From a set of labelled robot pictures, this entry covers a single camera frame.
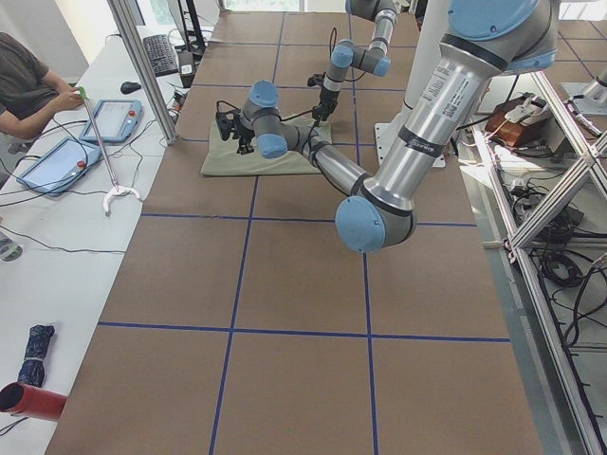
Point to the red cylinder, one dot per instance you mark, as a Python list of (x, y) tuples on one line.
[(25, 400)]

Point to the seated person in dark shirt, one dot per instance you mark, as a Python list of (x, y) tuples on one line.
[(31, 93)]

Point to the blue teach pendant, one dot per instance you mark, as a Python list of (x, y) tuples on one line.
[(117, 119), (59, 168)]

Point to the black computer mouse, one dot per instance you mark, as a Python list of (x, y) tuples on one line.
[(129, 87)]

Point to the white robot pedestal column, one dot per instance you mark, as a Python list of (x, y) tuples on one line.
[(412, 95)]

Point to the black labelled box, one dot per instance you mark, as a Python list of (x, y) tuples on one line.
[(186, 68)]

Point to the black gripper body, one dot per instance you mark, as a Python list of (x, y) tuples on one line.
[(246, 133), (325, 100)]

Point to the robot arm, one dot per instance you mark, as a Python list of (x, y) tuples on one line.
[(467, 43), (345, 54)]

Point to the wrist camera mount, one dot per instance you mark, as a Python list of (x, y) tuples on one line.
[(226, 123), (315, 80)]

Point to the near blue teach pendant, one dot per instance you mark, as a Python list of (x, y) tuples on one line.
[(59, 168)]

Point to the black keyboard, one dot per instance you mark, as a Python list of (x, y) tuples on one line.
[(160, 54)]

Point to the far blue teach pendant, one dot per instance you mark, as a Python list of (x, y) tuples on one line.
[(117, 119)]

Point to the folded dark blue umbrella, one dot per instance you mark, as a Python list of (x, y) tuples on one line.
[(32, 371)]

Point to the white reacher grabber stick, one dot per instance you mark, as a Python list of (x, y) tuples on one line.
[(116, 190)]

